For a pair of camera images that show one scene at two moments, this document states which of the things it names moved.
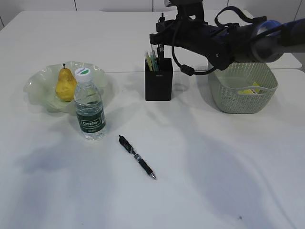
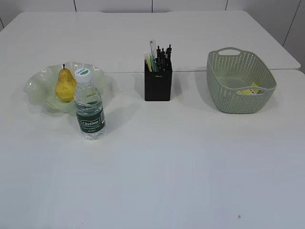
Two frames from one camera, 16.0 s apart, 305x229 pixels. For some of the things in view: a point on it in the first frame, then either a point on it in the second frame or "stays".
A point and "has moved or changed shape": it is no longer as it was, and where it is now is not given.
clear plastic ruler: x=155 y=48 stays
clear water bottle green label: x=91 y=117 stays
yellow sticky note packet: x=255 y=88 stays
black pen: x=160 y=48 stays
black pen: x=162 y=36 -> x=163 y=60
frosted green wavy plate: x=41 y=85 stays
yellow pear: x=66 y=85 stays
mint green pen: x=155 y=59 has moved or changed shape
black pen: x=129 y=148 -> x=168 y=63
